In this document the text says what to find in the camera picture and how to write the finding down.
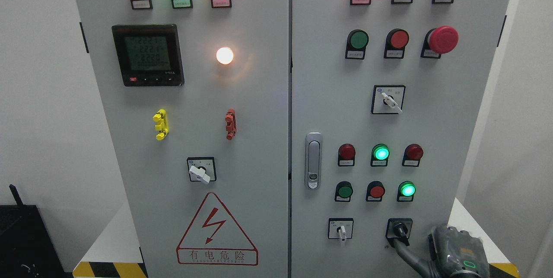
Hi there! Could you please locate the yellow plastic terminal handle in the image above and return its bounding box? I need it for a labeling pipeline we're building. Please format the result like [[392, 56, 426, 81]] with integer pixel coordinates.
[[153, 109, 169, 141]]

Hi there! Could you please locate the white selector switch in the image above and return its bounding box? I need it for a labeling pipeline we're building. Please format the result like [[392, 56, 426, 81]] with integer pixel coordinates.
[[327, 217, 354, 245], [371, 85, 406, 115]]

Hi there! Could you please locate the white selector switch upper right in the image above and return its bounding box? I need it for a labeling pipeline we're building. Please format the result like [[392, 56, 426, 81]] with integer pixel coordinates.
[[371, 85, 406, 115]]

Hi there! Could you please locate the white selector switch left door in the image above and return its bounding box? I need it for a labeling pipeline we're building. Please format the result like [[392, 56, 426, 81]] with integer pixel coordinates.
[[186, 157, 217, 184]]

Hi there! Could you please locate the white selector switch bottom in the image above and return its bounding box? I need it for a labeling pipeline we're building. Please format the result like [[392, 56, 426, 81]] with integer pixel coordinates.
[[327, 217, 354, 245]]

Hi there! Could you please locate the black box with antenna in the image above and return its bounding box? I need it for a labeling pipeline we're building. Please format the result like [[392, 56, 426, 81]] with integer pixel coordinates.
[[0, 184, 66, 278]]

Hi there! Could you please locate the green push button upper row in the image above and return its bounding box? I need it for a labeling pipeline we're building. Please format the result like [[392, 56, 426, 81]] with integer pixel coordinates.
[[344, 29, 369, 60]]

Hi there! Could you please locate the green push button row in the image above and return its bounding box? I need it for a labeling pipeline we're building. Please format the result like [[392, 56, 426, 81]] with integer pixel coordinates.
[[344, 29, 369, 60], [334, 181, 353, 202]]

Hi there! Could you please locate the silver door lock handle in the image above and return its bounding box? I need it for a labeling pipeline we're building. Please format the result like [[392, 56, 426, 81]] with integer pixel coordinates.
[[305, 132, 323, 190]]

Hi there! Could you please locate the red push button row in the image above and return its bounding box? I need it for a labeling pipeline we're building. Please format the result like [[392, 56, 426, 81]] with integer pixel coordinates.
[[365, 181, 385, 202], [383, 29, 410, 59]]

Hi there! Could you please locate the green push button lower row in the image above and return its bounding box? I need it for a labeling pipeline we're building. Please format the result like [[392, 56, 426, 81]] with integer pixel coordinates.
[[334, 181, 353, 202]]

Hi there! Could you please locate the red push button upper row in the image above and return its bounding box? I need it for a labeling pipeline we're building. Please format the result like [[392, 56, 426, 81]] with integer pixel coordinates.
[[383, 29, 410, 59]]

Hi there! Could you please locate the grey cabinet door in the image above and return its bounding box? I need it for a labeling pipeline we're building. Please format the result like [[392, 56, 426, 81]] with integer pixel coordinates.
[[291, 0, 509, 278], [76, 0, 289, 278]]

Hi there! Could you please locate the red electric danger warning sticker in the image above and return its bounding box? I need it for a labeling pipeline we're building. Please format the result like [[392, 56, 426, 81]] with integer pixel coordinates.
[[176, 192, 258, 266]]

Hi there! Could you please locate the white lit indicator lamp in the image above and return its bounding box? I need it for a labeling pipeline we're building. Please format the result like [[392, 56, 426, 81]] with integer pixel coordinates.
[[216, 46, 234, 65]]

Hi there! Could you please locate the right grey cabinet door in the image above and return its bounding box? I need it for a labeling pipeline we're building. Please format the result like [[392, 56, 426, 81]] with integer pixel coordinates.
[[291, 0, 509, 278]]

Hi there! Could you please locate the dark red lamp lower right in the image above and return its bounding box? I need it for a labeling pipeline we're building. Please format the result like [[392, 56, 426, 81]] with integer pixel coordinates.
[[402, 144, 423, 166]]

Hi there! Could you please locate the green lit lamp lower middle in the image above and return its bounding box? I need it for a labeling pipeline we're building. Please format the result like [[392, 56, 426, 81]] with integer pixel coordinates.
[[371, 144, 390, 166]]

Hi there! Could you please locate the red mushroom emergency stop button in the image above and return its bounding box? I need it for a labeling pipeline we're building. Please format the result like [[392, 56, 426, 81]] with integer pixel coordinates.
[[420, 26, 459, 59]]

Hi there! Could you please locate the red push button lower row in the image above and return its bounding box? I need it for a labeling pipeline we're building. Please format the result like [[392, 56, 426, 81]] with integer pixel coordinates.
[[365, 181, 385, 202]]

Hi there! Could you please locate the black selector knob switch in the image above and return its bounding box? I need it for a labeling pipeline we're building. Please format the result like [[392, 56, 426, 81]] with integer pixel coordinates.
[[385, 218, 413, 248]]

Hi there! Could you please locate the dark red lamp lower left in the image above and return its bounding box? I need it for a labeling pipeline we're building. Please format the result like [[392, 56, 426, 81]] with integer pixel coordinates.
[[337, 143, 356, 166]]

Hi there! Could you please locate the black digital power meter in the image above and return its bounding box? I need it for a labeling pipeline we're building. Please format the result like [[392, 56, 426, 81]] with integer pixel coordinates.
[[112, 24, 185, 87]]

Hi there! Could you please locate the green lit push button lower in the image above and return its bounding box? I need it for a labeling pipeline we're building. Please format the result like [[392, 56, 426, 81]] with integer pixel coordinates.
[[396, 181, 416, 202]]

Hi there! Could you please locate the left grey cabinet door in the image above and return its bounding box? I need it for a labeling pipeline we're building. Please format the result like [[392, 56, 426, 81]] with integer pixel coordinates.
[[76, 0, 289, 278]]

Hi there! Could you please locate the red plastic terminal handle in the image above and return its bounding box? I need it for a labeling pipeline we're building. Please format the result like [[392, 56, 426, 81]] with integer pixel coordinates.
[[225, 109, 237, 141]]

